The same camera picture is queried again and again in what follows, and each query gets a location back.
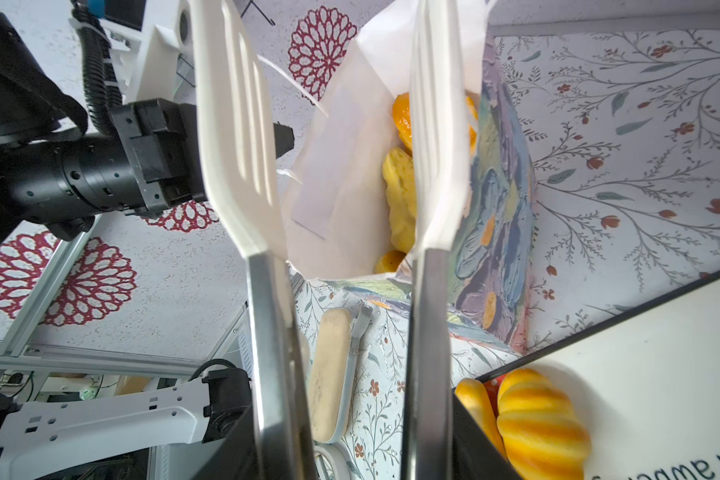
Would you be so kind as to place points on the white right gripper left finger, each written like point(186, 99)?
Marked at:
point(238, 160)

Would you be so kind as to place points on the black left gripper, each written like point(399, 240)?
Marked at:
point(151, 164)

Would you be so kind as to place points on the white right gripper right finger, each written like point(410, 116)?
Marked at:
point(441, 148)

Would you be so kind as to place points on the croissant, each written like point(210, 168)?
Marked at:
point(475, 399)
point(398, 173)
point(542, 435)
point(389, 262)

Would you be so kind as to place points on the floral white paper bag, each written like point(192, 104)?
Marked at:
point(335, 207)

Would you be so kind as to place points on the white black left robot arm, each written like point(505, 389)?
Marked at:
point(72, 272)

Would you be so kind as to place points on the beige oval bread loaf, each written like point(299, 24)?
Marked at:
point(328, 372)

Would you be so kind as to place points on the clear tape roll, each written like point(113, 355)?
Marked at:
point(330, 463)

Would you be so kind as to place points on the white strawberry tray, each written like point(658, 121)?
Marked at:
point(646, 385)

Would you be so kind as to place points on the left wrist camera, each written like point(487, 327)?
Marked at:
point(149, 38)

